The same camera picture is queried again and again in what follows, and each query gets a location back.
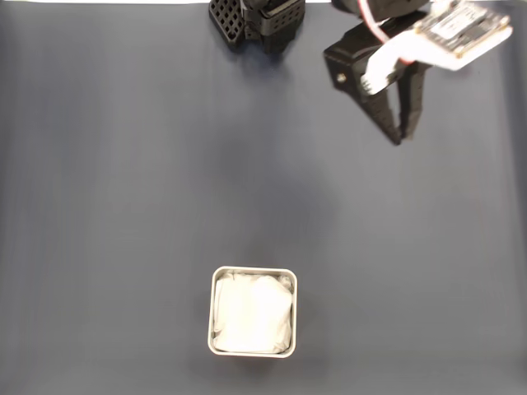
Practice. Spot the white tissue paper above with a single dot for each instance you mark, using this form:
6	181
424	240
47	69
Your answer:
251	317

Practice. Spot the square metal box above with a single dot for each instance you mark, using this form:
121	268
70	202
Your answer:
211	312

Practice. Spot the dark blue table mat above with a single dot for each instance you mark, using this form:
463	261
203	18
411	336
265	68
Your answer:
123	164

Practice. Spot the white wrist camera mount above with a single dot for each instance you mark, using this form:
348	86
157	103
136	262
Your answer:
453	29

